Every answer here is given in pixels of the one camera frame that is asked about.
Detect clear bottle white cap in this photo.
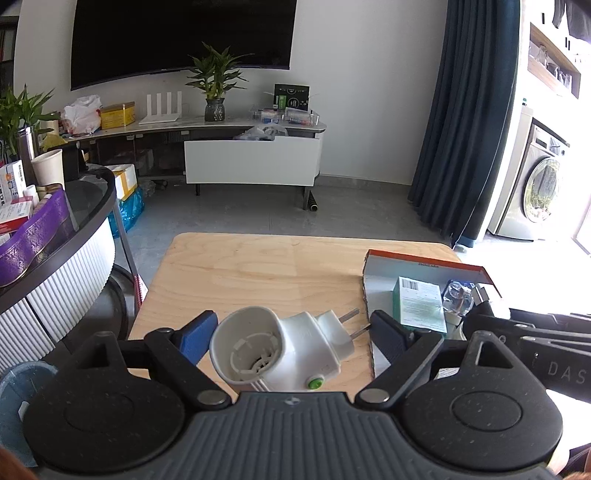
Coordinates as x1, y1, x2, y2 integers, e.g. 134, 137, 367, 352
442, 280, 475, 317

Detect dark round stool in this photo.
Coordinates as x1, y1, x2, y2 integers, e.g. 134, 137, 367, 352
69, 267, 131, 343

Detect dark blue curtain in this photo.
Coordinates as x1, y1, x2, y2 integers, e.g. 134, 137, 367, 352
407, 0, 523, 250

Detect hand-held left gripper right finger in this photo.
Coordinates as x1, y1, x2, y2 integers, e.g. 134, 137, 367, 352
355, 309, 523, 411

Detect white plug-in heater green button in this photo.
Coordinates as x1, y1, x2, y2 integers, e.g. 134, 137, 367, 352
209, 305, 373, 393

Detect blue plastic bag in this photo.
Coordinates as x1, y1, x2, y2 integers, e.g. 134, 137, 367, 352
115, 186, 145, 236

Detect orange and white cardboard box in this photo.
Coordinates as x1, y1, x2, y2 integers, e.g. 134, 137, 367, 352
361, 248, 509, 380

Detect potted plant in dark vase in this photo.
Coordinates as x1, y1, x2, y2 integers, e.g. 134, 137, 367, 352
185, 43, 255, 123

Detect wooden wall shelf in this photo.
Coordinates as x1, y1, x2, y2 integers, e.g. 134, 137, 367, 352
526, 20, 583, 99

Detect trash bin with blue liner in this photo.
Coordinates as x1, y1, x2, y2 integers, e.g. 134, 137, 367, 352
0, 361, 59, 468

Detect black and green box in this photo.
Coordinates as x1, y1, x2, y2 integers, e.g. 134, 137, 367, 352
272, 82, 310, 112

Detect teal bandage box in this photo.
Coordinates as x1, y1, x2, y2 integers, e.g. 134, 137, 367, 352
392, 276, 448, 334

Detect white paper cup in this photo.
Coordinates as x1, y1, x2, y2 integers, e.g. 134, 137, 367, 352
30, 148, 66, 189

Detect yellow tin box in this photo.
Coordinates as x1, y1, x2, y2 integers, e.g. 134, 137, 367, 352
100, 102, 137, 130

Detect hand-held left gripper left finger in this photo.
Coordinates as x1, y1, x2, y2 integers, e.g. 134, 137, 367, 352
68, 310, 232, 411

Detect silver washing machine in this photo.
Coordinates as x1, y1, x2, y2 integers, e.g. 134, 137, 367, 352
486, 117, 574, 243

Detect white tv stand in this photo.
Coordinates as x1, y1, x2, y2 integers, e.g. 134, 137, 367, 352
60, 117, 327, 197

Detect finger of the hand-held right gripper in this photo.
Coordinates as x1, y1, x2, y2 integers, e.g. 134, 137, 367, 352
464, 299, 551, 341

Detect grey plastic bag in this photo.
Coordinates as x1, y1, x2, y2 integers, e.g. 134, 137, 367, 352
233, 126, 289, 141

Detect purple patterned box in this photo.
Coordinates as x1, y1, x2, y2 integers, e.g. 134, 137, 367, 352
0, 189, 77, 288

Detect clear plastic containers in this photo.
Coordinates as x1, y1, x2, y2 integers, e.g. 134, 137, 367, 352
251, 106, 321, 127

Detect white and yellow cardboard box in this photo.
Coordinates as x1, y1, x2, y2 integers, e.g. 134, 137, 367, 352
103, 163, 140, 202

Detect white plastic bag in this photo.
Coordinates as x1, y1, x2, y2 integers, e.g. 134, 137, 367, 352
62, 95, 103, 136

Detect white ribbed counter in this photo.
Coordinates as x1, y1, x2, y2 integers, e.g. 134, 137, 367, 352
0, 168, 116, 376

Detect leafy green plant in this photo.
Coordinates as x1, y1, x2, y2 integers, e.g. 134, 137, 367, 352
0, 85, 57, 158

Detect white router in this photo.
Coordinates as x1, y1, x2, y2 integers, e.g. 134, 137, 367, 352
138, 91, 184, 126

